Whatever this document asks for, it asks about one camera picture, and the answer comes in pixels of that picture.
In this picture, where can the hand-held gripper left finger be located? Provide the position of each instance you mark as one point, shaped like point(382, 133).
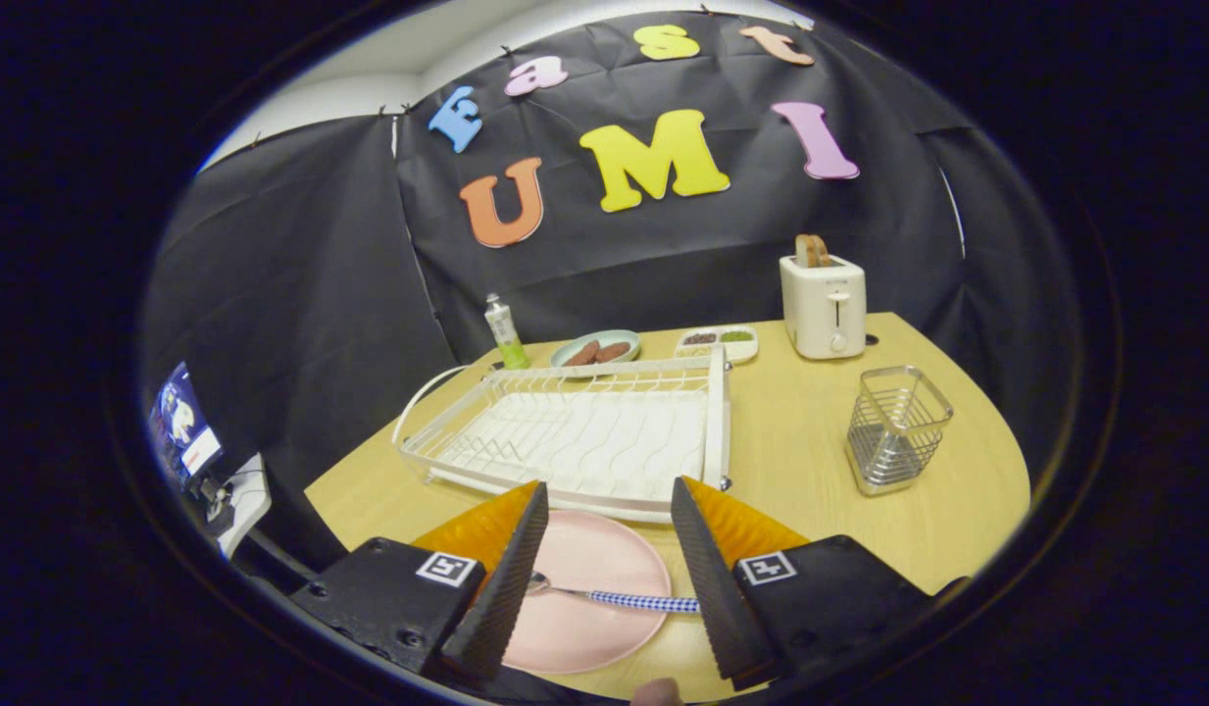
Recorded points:
point(511, 588)

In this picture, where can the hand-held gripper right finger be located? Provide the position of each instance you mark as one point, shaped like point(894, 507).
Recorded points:
point(717, 598)

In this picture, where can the pink plate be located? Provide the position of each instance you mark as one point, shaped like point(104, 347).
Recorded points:
point(594, 549)

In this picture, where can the white dish rack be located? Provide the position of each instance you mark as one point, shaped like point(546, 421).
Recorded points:
point(584, 441)

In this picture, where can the small teal plate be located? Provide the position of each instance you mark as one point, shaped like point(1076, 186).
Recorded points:
point(563, 354)

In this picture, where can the white divided dish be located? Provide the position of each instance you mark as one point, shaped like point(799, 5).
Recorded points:
point(717, 352)

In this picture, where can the brown sausage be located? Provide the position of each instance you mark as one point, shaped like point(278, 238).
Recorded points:
point(582, 353)
point(614, 351)

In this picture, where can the green liquid bottle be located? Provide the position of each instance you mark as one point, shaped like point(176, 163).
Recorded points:
point(504, 333)

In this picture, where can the white toaster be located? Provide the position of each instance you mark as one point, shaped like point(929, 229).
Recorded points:
point(820, 314)

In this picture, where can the brown bread slice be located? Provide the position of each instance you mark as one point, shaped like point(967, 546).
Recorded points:
point(812, 252)

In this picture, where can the computer monitor screen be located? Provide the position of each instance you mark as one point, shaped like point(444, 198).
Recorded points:
point(182, 422)

